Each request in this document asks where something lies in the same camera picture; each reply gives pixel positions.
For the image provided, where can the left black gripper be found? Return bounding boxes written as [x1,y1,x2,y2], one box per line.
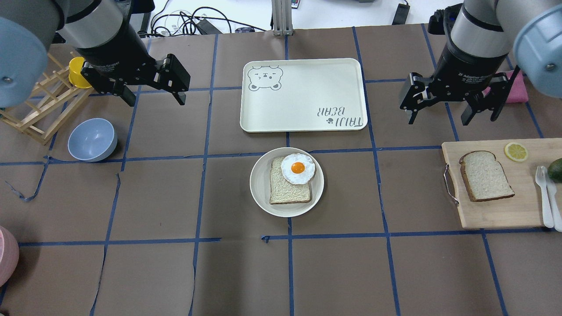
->
[77,23,191,107]

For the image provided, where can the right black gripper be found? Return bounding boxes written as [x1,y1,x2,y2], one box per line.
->
[399,43,520,126]

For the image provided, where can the bread slice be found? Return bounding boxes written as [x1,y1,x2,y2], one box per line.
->
[458,151,515,202]
[269,156,312,205]

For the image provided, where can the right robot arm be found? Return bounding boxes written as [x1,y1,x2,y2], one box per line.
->
[399,0,562,126]

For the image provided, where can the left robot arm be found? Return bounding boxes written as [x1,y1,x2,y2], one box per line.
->
[0,0,191,108]

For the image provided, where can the cream round plate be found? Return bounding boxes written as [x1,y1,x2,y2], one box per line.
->
[249,147,324,218]

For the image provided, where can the bread slice on plate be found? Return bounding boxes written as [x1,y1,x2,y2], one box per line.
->
[269,156,312,205]

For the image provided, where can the yellow cup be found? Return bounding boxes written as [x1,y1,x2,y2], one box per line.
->
[68,56,92,89]

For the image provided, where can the pink cloth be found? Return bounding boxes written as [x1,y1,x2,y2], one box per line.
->
[483,68,529,107]

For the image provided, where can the blue bowl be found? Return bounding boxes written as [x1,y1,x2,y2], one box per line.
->
[67,118,118,162]

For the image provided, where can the lemon slice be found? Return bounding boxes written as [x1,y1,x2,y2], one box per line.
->
[504,142,529,162]

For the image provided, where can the wooden rack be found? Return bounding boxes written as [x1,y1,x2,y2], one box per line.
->
[0,52,93,145]

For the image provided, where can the black power adapter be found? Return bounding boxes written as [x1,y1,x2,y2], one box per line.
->
[392,2,410,25]

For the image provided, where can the wooden cutting board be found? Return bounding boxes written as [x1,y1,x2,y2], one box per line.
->
[442,138,562,229]

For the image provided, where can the green avocado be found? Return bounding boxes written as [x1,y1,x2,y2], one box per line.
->
[547,158,562,183]

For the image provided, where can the cream bear serving tray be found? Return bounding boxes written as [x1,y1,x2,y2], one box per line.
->
[240,58,368,133]

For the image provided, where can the white plastic knife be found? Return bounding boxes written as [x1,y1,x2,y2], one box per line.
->
[540,166,562,232]

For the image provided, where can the fried egg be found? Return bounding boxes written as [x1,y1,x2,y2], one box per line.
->
[281,153,317,185]

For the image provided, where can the pink bowl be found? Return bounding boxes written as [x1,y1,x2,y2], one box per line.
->
[0,226,19,286]

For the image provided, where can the black cable bundle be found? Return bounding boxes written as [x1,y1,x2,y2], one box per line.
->
[138,0,267,38]

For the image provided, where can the aluminium frame post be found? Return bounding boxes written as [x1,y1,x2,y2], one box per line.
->
[271,0,294,36]

